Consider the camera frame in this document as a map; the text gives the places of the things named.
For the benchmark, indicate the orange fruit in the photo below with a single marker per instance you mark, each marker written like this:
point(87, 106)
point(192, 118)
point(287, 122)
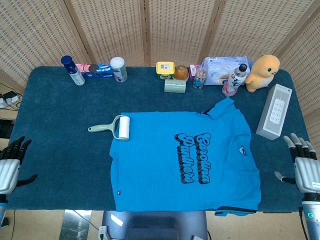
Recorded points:
point(181, 73)

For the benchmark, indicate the dark teal carpeted table surface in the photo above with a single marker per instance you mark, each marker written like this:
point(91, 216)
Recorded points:
point(62, 120)

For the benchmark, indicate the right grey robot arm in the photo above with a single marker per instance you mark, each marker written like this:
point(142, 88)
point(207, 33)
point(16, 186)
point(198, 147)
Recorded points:
point(311, 217)

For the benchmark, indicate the blue cookie box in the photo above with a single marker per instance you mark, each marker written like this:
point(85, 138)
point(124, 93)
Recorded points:
point(97, 71)

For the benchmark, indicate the blue printed t-shirt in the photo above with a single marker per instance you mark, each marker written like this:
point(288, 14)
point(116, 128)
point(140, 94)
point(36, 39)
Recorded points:
point(155, 170)

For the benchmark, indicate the clear snack jar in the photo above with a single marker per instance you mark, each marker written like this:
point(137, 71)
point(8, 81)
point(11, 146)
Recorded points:
point(199, 80)

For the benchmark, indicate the woven folding screen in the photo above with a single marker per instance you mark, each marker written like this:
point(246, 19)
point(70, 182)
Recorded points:
point(112, 25)

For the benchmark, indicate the pale green plastic box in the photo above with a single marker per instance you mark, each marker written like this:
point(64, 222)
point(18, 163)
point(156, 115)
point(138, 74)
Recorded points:
point(175, 87)

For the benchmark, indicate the white power strip with adapter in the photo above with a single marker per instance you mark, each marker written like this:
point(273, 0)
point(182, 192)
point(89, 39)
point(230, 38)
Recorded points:
point(9, 98)

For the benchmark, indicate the pink label drink bottle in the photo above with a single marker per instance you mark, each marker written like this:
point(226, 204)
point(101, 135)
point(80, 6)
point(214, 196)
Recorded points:
point(233, 82)

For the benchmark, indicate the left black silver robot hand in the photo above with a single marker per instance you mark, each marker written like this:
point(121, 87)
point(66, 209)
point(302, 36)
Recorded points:
point(8, 172)

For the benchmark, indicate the yellow plush toy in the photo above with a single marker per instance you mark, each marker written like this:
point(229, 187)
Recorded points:
point(262, 75)

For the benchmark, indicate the black floor device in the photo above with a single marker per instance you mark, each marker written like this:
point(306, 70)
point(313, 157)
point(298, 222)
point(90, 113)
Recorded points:
point(5, 128)

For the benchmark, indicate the shiny metal plate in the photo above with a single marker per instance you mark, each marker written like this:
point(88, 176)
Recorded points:
point(75, 225)

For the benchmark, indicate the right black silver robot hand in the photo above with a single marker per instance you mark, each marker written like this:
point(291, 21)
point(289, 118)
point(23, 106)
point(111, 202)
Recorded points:
point(308, 172)

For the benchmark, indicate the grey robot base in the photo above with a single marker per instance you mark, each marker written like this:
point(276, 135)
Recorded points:
point(155, 225)

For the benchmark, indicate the yellow lid container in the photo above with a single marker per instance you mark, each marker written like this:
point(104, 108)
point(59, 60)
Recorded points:
point(165, 70)

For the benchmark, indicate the white power strip box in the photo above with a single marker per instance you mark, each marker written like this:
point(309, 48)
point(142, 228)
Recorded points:
point(273, 112)

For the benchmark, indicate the white tissue pack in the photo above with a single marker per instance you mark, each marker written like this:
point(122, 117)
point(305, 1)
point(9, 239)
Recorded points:
point(220, 68)

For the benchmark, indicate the blue cap spray bottle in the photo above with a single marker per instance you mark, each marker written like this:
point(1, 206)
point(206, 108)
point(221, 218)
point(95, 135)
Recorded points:
point(75, 73)

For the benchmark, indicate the small pink purple box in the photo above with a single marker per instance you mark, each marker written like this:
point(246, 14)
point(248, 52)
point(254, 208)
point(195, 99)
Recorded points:
point(193, 72)

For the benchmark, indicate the pale green lint roller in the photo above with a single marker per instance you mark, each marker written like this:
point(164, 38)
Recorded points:
point(123, 127)

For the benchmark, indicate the white lid green canister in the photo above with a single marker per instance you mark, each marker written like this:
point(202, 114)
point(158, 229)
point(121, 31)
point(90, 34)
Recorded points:
point(119, 71)

